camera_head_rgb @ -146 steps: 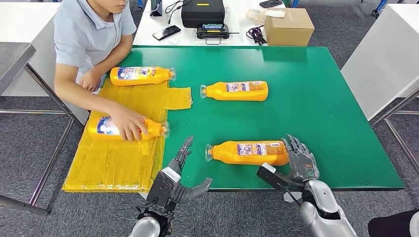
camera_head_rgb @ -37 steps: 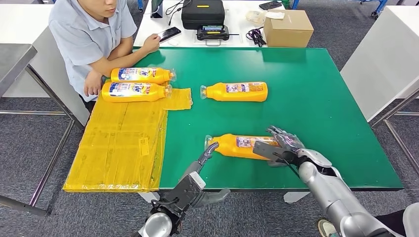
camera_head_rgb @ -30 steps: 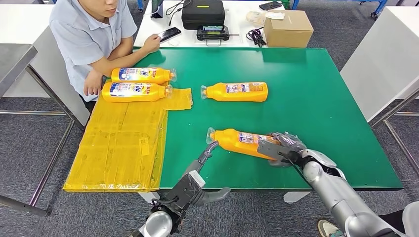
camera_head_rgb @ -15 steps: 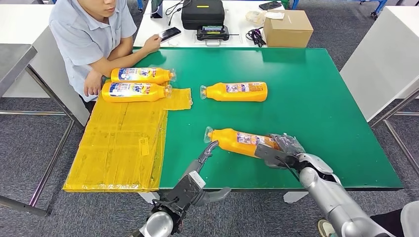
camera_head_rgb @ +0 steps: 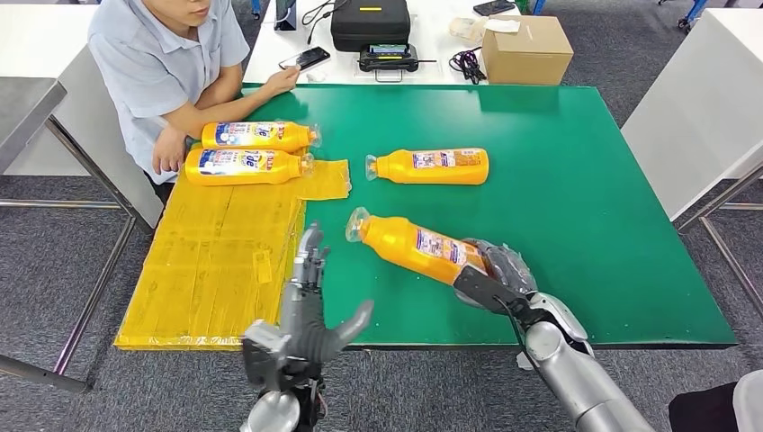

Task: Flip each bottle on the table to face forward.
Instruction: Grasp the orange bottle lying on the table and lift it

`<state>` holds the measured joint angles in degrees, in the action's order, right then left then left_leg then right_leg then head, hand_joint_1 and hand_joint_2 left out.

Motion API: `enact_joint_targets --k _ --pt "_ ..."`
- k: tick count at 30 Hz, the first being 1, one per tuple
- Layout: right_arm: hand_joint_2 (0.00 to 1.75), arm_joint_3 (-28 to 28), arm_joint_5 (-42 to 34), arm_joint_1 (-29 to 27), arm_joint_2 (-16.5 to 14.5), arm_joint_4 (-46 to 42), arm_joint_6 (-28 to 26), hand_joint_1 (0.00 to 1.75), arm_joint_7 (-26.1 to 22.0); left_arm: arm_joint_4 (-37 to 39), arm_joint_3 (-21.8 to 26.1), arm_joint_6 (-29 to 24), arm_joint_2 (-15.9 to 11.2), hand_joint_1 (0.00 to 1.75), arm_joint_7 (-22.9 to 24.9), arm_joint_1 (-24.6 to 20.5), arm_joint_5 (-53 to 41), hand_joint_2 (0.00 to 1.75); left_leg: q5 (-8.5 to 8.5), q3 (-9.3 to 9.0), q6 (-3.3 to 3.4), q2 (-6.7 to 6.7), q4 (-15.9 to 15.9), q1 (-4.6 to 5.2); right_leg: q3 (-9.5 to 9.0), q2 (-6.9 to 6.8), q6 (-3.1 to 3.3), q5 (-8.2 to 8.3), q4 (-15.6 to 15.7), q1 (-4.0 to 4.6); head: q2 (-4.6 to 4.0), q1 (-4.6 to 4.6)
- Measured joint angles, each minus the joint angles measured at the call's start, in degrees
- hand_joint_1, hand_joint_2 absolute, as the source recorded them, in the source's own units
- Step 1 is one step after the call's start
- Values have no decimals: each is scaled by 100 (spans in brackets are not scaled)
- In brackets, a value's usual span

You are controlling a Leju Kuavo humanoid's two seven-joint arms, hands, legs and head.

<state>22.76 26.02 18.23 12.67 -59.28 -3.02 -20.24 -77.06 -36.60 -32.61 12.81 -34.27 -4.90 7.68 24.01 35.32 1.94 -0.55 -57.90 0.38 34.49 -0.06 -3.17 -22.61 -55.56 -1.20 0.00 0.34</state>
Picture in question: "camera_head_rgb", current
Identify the black smartphone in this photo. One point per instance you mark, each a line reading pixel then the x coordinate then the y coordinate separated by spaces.
pixel 494 7
pixel 310 58

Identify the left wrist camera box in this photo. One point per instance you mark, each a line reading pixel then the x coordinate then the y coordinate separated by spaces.
pixel 265 352

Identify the yellow plastic-wrapped board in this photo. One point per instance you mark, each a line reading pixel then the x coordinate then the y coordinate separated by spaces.
pixel 208 268

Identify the black phone on stand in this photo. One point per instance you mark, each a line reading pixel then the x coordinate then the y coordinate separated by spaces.
pixel 285 15

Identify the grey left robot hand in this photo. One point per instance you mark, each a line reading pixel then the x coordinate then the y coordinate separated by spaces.
pixel 304 322

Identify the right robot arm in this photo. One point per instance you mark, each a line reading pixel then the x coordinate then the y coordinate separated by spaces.
pixel 566 369

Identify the blue cart leg with caster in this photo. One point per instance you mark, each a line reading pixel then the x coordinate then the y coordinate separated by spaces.
pixel 693 9

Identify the black equipment case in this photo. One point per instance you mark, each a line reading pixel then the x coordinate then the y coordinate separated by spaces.
pixel 370 27

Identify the white table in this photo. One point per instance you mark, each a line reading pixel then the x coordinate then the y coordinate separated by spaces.
pixel 36 36
pixel 703 89

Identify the orange detergent bottle clear cap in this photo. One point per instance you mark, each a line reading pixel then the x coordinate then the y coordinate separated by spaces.
pixel 405 244
pixel 238 167
pixel 429 174
pixel 256 136

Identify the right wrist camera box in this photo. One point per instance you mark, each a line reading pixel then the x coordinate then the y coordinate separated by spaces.
pixel 477 289

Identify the brown cardboard box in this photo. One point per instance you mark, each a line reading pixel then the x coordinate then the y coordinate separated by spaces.
pixel 525 54

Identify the person's left hand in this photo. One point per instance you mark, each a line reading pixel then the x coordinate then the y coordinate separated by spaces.
pixel 170 150

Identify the black remote controller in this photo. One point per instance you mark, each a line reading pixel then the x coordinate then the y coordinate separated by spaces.
pixel 388 59

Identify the clear plastic bag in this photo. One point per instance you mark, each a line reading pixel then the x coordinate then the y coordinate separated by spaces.
pixel 467 28

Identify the person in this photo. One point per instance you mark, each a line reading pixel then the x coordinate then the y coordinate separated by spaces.
pixel 155 65
pixel 703 411

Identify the person's right forearm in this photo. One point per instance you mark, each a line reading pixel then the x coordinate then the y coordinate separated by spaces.
pixel 220 110

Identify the white tissue paper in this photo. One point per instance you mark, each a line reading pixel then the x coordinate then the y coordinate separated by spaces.
pixel 501 25

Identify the grey metal table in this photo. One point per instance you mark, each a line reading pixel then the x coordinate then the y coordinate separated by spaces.
pixel 24 113

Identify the small clear plastic lid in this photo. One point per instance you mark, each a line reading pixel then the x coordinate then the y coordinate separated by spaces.
pixel 316 76

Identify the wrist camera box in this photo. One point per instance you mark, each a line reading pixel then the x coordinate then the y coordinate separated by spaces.
pixel 265 352
pixel 477 289

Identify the person's right hand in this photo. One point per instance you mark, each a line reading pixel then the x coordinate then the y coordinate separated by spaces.
pixel 281 82

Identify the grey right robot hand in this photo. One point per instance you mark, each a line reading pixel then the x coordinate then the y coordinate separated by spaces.
pixel 507 265

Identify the green plastic crate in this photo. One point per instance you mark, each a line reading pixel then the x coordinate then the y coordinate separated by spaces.
pixel 524 5

